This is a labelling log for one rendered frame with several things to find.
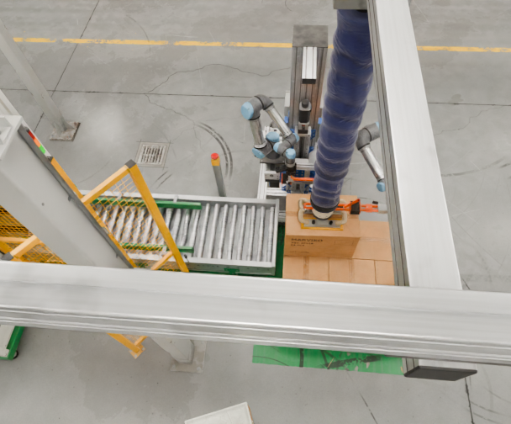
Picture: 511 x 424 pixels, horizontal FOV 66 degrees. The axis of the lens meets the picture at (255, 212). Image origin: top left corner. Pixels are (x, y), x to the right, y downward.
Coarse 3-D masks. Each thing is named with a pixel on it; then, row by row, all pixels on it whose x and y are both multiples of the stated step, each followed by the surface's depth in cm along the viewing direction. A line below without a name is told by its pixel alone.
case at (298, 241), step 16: (288, 208) 332; (288, 224) 324; (352, 224) 322; (288, 240) 328; (304, 240) 326; (320, 240) 324; (336, 240) 322; (352, 240) 321; (320, 256) 351; (336, 256) 349; (352, 256) 347
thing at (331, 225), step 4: (312, 220) 320; (316, 220) 322; (328, 220) 322; (332, 220) 322; (336, 220) 322; (304, 224) 321; (308, 224) 321; (312, 224) 321; (316, 224) 321; (328, 224) 320; (332, 224) 320; (304, 228) 320; (308, 228) 320; (312, 228) 320; (316, 228) 319; (320, 228) 319; (324, 228) 319; (328, 228) 319; (332, 228) 319; (336, 228) 319; (340, 228) 318
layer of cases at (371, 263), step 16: (368, 224) 367; (384, 224) 366; (368, 240) 358; (384, 240) 358; (288, 256) 353; (304, 256) 354; (368, 256) 350; (384, 256) 350; (288, 272) 346; (304, 272) 345; (320, 272) 344; (336, 272) 344; (352, 272) 343; (368, 272) 343; (384, 272) 342
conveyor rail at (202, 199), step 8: (88, 192) 392; (104, 192) 391; (112, 192) 391; (160, 200) 389; (168, 200) 388; (176, 200) 386; (184, 200) 385; (192, 200) 384; (200, 200) 383; (208, 200) 381; (216, 200) 381; (224, 200) 380; (232, 200) 380; (240, 200) 380; (248, 200) 379; (256, 200) 379; (264, 200) 378; (272, 200) 378; (248, 208) 387; (256, 208) 386
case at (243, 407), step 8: (224, 408) 250; (232, 408) 250; (240, 408) 249; (248, 408) 251; (200, 416) 248; (208, 416) 248; (216, 416) 248; (224, 416) 247; (232, 416) 247; (240, 416) 247; (248, 416) 247
